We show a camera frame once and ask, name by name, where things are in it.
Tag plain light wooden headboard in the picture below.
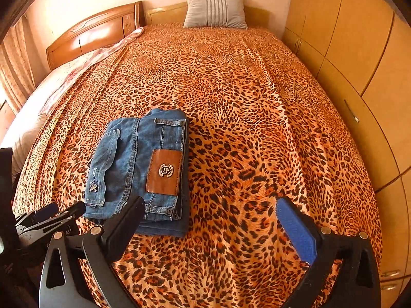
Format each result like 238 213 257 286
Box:
144 2 271 29

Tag long metal wardrobe handle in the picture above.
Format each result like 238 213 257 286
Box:
344 99 360 123

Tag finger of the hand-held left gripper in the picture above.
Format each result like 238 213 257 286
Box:
15 202 60 228
22 201 87 232

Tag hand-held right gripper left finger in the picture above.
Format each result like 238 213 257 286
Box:
39 194 146 308

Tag light wooden wardrobe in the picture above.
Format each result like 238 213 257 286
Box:
281 0 411 308

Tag grey striped pillow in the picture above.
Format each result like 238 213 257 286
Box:
183 0 249 30

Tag blue denim pants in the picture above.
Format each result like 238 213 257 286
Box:
82 108 190 238

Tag leopard print blanket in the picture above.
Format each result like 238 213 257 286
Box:
12 22 383 308

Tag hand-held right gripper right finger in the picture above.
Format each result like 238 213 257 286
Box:
275 196 382 308

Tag patterned beige curtain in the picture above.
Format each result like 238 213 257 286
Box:
0 16 36 117

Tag carved wooden headboard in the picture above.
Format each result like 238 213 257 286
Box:
45 1 144 71

